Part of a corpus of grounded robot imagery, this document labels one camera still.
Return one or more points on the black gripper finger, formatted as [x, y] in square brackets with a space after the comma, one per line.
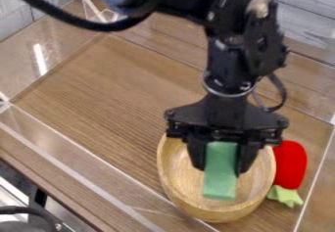
[246, 155]
[196, 146]

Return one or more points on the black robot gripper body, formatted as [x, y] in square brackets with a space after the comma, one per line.
[226, 119]

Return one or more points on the green rectangular block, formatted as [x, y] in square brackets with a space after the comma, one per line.
[219, 171]

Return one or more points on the brown wooden bowl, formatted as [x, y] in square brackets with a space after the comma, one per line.
[182, 181]

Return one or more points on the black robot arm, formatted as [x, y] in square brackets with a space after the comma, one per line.
[246, 52]

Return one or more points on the red plush strawberry toy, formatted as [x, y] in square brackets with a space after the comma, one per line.
[291, 165]

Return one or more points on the clear acrylic corner bracket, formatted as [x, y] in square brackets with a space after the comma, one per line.
[100, 16]

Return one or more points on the black metal table bracket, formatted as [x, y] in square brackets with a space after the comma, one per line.
[41, 218]

